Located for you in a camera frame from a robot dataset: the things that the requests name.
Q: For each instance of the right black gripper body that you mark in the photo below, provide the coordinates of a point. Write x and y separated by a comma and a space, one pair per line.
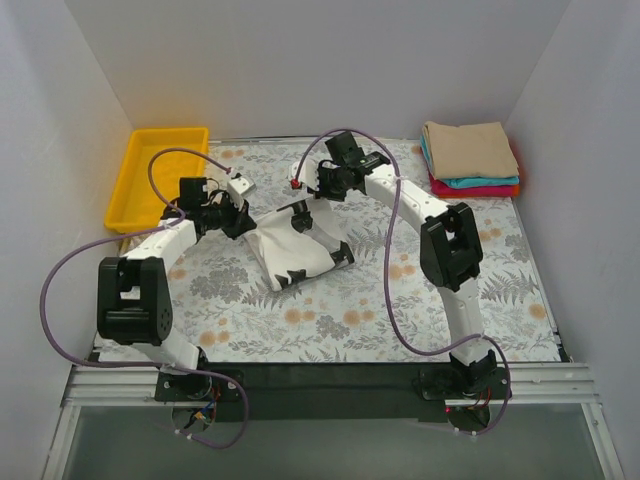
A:
324, 181

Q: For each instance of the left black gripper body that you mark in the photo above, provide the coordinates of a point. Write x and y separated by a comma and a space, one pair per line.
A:
240, 223

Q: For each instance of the white t shirt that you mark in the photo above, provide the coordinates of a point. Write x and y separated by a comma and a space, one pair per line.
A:
299, 241

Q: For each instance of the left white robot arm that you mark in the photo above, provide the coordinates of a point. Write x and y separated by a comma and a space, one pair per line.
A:
134, 306

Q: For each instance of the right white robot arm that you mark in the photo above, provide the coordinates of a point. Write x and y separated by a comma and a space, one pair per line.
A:
450, 251

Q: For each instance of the pink folded t shirt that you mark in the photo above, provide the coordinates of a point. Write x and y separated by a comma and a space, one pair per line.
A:
441, 190

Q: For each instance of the floral patterned table mat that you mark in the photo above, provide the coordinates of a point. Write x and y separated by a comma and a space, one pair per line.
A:
380, 308

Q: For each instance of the teal folded t shirt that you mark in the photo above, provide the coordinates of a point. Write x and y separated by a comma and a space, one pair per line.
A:
467, 182

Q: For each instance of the beige folded t shirt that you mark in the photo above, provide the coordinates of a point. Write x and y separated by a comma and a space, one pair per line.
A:
476, 150

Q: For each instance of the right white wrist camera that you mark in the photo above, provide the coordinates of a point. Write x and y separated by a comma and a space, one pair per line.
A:
303, 176

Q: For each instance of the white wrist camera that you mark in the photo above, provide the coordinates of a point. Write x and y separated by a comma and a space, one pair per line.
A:
303, 176
239, 187

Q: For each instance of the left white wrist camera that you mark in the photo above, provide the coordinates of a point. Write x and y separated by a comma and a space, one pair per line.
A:
239, 187

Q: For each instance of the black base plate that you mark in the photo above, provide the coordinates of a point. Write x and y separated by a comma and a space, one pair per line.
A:
330, 391

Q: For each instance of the aluminium frame rail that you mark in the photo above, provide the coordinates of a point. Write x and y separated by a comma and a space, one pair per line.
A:
532, 383

